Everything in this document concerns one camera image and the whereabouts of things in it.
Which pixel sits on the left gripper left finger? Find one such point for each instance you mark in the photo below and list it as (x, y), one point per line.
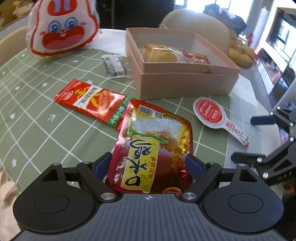
(92, 175)

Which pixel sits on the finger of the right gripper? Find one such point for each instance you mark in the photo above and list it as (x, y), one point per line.
(246, 158)
(263, 120)

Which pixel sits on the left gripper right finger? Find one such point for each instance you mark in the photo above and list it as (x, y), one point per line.
(205, 176)

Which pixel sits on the red round spoon-shaped snack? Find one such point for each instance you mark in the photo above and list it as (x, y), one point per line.
(211, 114)

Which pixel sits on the red yellow chicken snack pouch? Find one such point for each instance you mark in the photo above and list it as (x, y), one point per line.
(149, 156)

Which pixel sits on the red snack pack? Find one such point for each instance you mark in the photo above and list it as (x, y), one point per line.
(198, 59)

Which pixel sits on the yellow bread snack pack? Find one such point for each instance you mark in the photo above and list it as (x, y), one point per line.
(158, 53)

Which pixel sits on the white paper sheet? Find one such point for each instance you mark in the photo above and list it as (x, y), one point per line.
(244, 105)

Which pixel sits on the yellow plush toy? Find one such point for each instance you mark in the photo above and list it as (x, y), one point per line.
(242, 55)

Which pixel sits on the red spicy strip packet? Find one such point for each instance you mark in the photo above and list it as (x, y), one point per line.
(100, 103)

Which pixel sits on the green checked tablecloth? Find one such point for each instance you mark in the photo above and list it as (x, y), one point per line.
(36, 131)

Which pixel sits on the television screen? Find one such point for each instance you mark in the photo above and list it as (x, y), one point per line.
(282, 34)

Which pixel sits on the grey seed snack packet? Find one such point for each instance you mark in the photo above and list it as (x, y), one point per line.
(114, 66)

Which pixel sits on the pink cardboard gift box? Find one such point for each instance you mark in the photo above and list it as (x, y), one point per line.
(155, 80)

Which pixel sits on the beige chair near box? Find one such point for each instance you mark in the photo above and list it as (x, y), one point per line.
(208, 27)

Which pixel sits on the rabbit face snack bag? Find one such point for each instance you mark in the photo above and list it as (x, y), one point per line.
(57, 27)

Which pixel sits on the beige chair far side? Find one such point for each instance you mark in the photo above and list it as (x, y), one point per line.
(12, 44)

